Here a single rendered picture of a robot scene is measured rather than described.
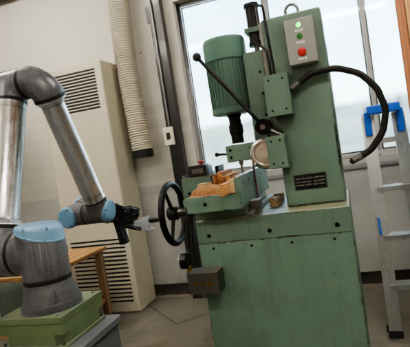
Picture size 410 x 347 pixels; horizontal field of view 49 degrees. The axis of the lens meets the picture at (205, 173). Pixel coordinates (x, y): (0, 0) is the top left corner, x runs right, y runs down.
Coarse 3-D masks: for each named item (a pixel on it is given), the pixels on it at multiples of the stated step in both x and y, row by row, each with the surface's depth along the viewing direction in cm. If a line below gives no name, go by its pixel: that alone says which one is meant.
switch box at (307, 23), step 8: (288, 24) 159; (304, 24) 157; (312, 24) 157; (288, 32) 159; (296, 32) 159; (304, 32) 158; (312, 32) 157; (288, 40) 160; (296, 40) 159; (312, 40) 157; (288, 48) 160; (296, 48) 159; (312, 48) 157; (288, 56) 161; (296, 56) 159; (312, 56) 158; (296, 64) 160; (304, 64) 162
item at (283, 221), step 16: (272, 208) 175; (288, 208) 170; (304, 208) 164; (320, 208) 159; (336, 208) 156; (208, 224) 170; (224, 224) 169; (240, 224) 167; (256, 224) 165; (272, 224) 163; (288, 224) 161; (304, 224) 159; (320, 224) 158; (336, 224) 156; (352, 224) 159; (208, 240) 171; (224, 240) 169; (240, 240) 168
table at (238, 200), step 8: (264, 184) 205; (240, 192) 160; (248, 192) 173; (256, 192) 186; (184, 200) 188; (192, 200) 165; (200, 200) 164; (208, 200) 163; (216, 200) 162; (224, 200) 161; (232, 200) 160; (240, 200) 159; (248, 200) 171; (192, 208) 165; (200, 208) 164; (208, 208) 163; (216, 208) 162; (224, 208) 161; (232, 208) 160; (240, 208) 159
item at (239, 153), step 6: (240, 144) 183; (246, 144) 182; (228, 150) 184; (234, 150) 184; (240, 150) 183; (246, 150) 182; (228, 156) 185; (234, 156) 184; (240, 156) 183; (246, 156) 182; (228, 162) 185; (240, 162) 186
